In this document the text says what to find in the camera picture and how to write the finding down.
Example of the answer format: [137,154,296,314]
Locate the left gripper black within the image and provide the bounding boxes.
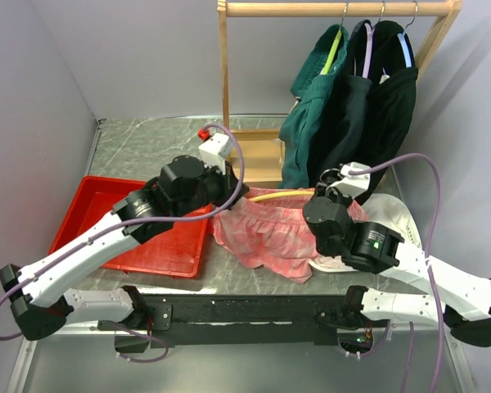
[173,157,250,219]

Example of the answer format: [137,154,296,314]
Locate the yellow clothes hanger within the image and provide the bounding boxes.
[248,168,345,204]

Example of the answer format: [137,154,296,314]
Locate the pink patterned shorts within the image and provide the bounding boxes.
[210,187,369,284]

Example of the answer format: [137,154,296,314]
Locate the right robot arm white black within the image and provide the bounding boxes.
[303,183,491,347]

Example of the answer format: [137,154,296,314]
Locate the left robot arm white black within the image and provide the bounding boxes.
[0,156,249,341]

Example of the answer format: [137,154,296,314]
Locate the dark grey shorts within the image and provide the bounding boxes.
[307,20,372,187]

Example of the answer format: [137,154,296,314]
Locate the black shorts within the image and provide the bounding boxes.
[318,20,419,206]

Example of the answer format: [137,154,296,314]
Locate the teal green shorts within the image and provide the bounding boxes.
[279,25,349,189]

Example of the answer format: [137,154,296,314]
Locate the lime green hanger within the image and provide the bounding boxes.
[321,28,343,75]

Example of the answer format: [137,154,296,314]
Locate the lilac hanger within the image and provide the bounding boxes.
[362,21,373,79]

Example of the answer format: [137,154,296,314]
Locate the light blue hanger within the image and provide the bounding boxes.
[397,33,412,68]

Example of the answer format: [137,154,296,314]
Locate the white cloth basket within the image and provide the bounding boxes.
[307,193,422,273]

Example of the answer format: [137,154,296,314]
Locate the wooden clothes rack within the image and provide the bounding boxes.
[217,1,462,187]

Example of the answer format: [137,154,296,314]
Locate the red plastic tray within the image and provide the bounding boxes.
[49,176,209,278]

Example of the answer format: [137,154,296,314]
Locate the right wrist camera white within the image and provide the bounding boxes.
[331,161,371,199]

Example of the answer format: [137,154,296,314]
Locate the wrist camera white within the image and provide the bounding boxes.
[331,161,371,199]
[198,129,233,174]

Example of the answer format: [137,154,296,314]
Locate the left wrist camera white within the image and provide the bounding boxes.
[198,129,233,174]

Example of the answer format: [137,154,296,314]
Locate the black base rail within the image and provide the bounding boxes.
[97,292,377,349]

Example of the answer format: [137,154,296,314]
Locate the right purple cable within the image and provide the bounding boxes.
[347,152,445,393]

